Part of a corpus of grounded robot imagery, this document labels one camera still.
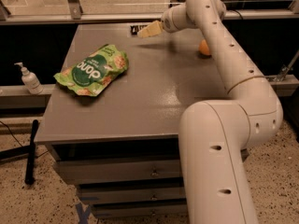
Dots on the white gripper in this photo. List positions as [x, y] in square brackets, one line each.
[168, 22]

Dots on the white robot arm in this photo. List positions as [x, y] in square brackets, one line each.
[213, 133]

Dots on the orange fruit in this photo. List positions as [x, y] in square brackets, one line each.
[203, 48]

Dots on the green chip bag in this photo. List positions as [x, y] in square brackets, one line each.
[94, 73]

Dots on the grey drawer cabinet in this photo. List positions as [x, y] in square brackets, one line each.
[136, 115]

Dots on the white pump bottle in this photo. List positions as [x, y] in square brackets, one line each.
[30, 80]

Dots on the top grey drawer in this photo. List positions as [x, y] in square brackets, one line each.
[118, 169]

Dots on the grey drawer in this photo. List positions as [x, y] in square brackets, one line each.
[151, 210]
[118, 169]
[131, 195]

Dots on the middle grey drawer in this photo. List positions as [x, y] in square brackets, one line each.
[131, 195]

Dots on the black stand leg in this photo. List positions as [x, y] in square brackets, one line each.
[29, 151]

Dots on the bottom grey drawer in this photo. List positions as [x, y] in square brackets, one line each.
[151, 210]

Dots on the metal railing frame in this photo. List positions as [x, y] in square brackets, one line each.
[79, 11]

